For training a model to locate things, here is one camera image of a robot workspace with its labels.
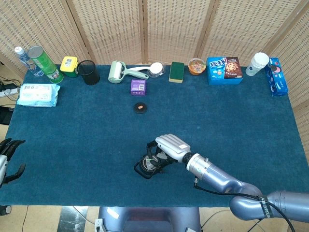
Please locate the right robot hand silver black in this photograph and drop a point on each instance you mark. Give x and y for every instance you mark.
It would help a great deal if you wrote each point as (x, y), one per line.
(172, 146)

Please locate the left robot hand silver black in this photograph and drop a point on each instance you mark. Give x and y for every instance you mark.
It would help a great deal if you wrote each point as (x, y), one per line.
(2, 166)

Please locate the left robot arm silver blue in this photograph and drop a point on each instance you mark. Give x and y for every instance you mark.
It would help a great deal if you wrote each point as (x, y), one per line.
(3, 210)

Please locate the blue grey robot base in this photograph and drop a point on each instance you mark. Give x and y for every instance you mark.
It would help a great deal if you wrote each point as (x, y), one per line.
(149, 220)

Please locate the small black round lid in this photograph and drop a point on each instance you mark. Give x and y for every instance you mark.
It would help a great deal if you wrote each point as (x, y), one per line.
(140, 110)

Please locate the black case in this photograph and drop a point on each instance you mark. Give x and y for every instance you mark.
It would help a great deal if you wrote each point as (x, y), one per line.
(4, 115)

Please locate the small purple box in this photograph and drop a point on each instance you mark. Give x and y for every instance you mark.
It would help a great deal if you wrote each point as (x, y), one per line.
(138, 87)

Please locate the white power strip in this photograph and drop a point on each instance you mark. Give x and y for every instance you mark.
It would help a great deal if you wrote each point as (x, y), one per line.
(8, 92)

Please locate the green yellow sponge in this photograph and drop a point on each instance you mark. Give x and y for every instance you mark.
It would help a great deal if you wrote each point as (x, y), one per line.
(176, 71)

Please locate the white round container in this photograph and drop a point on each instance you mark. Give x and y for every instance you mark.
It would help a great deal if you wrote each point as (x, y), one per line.
(156, 68)

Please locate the light blue wet wipes pack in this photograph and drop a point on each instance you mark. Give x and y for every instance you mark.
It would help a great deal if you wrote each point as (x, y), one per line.
(37, 95)

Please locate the black power adapter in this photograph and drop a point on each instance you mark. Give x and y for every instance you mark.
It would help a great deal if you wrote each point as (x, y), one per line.
(7, 86)

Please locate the orange jelly cup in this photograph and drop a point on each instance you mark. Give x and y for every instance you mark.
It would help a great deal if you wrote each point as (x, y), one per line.
(197, 66)

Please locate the blue table cloth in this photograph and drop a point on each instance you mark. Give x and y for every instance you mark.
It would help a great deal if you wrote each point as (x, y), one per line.
(84, 145)

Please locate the blue brown cookie box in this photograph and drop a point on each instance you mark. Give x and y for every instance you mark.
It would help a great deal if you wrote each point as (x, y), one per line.
(224, 71)

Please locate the pale green lint roller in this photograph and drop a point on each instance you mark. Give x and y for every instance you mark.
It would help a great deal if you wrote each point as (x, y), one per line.
(115, 72)

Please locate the clear plastic water bottle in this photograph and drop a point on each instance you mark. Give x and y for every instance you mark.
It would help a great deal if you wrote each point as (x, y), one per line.
(26, 60)

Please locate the black mesh pen holder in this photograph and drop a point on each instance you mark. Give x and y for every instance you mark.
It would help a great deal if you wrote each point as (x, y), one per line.
(89, 73)

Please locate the tall green cylindrical can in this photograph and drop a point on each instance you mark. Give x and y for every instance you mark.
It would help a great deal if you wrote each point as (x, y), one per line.
(46, 64)

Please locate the stack of white paper cups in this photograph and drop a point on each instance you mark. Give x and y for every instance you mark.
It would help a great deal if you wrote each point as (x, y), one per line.
(256, 64)

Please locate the green container yellow lid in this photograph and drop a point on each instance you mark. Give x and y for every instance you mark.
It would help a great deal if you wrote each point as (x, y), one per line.
(68, 66)

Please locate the dark blue sandwich cookie box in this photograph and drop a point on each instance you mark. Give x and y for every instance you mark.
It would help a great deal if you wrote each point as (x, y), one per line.
(276, 77)

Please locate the woven bamboo folding screen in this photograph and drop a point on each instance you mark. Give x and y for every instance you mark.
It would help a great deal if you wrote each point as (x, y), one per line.
(116, 29)

